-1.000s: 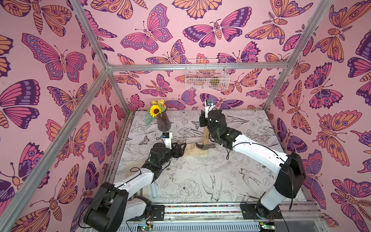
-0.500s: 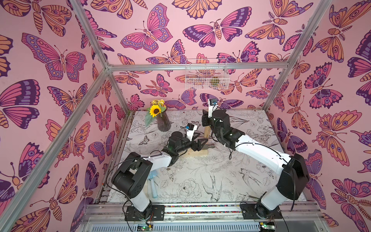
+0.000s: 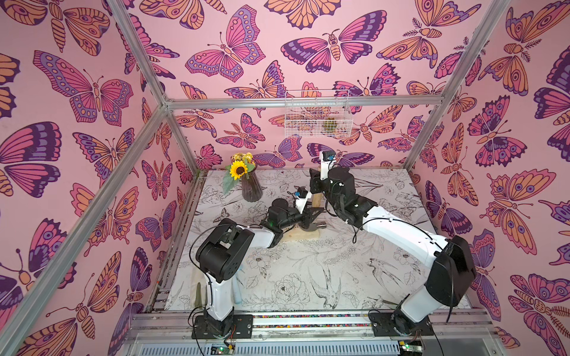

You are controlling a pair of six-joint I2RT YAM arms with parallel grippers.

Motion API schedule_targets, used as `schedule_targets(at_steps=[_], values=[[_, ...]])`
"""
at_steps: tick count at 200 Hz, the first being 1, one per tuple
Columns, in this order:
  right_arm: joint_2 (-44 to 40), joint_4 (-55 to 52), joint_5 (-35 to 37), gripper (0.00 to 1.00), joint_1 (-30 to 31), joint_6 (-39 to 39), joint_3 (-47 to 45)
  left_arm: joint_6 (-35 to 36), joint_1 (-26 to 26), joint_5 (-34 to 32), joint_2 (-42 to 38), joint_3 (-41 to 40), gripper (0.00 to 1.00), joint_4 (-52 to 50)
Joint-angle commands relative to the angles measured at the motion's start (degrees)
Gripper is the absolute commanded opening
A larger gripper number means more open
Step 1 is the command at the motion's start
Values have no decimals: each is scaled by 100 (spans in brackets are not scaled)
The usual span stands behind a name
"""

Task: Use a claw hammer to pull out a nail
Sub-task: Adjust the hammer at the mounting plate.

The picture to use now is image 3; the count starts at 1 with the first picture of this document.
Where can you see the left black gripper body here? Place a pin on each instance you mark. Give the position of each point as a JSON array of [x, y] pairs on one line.
[[291, 219]]

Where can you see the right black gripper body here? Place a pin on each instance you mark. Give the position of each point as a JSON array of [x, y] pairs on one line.
[[315, 182]]

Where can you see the wooden handle claw hammer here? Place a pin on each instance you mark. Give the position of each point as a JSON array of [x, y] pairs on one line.
[[314, 202]]

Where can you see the wooden block with nails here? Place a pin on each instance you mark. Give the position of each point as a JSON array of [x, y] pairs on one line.
[[300, 234]]

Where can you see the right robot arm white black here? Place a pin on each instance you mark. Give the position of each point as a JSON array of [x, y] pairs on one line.
[[449, 261]]

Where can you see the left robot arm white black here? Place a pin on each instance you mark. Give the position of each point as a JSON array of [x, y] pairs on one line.
[[224, 249]]

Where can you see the dark glass vase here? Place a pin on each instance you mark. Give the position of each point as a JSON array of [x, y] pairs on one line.
[[252, 190]]

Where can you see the green plant in basket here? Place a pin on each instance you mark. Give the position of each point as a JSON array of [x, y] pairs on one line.
[[329, 127]]

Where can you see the artificial sunflower bouquet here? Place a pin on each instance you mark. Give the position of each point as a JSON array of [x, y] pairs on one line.
[[241, 168]]

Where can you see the green garden hand fork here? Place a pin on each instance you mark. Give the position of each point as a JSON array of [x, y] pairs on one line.
[[201, 295]]

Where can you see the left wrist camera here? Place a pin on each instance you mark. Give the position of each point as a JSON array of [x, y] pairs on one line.
[[301, 197]]

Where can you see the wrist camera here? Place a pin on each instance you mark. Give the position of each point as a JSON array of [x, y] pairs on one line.
[[301, 197], [328, 159]]

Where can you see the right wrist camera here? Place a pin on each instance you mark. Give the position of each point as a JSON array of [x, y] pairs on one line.
[[328, 159]]

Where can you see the white wire basket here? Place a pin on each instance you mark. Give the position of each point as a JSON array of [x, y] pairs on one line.
[[303, 116]]

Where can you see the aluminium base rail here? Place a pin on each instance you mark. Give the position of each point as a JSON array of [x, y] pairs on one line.
[[348, 332]]

